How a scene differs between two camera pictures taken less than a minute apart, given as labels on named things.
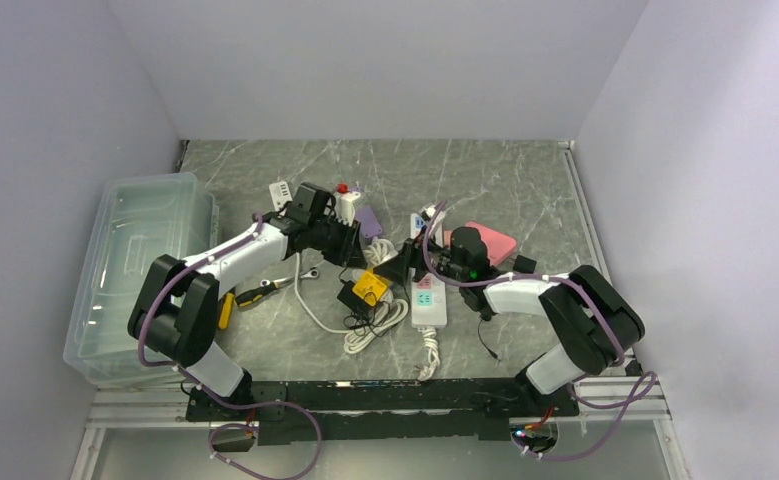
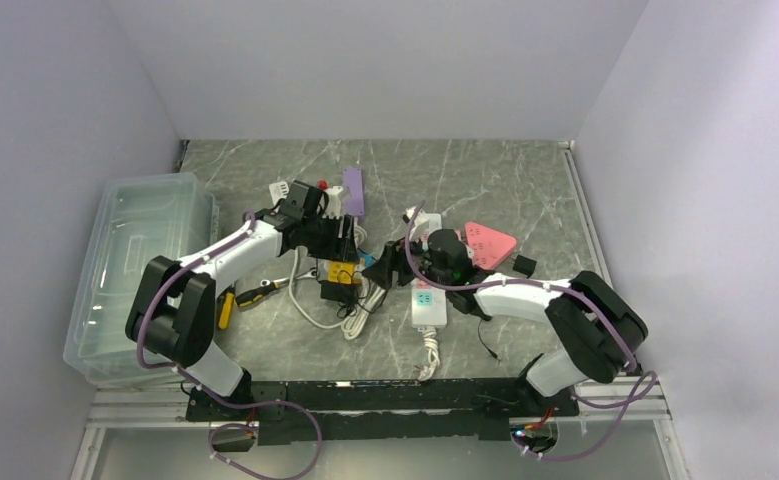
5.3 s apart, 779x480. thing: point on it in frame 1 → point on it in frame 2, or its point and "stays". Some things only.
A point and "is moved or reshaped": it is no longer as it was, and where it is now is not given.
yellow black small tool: [226, 310] stays
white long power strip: [428, 297] stays
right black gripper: [396, 267] stays
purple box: [369, 224] → [353, 191]
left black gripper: [349, 251] stays
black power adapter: [524, 264] stays
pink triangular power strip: [497, 244] is moved or reshaped
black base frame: [376, 411] stays
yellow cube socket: [371, 287] is moved or reshaped
